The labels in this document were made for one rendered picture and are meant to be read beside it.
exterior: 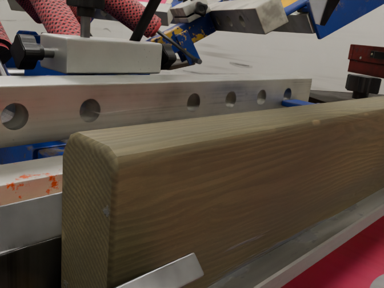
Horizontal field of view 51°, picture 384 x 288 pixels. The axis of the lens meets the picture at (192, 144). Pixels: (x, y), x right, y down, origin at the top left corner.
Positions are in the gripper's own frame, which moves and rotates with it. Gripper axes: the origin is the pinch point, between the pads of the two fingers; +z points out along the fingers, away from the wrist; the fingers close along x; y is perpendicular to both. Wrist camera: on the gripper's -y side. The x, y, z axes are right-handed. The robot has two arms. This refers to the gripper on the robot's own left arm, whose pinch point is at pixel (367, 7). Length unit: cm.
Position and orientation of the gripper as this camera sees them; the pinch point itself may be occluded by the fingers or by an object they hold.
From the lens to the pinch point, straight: 29.0
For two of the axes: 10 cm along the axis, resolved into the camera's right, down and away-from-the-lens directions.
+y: -6.9, 1.5, -7.1
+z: -0.9, 9.5, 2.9
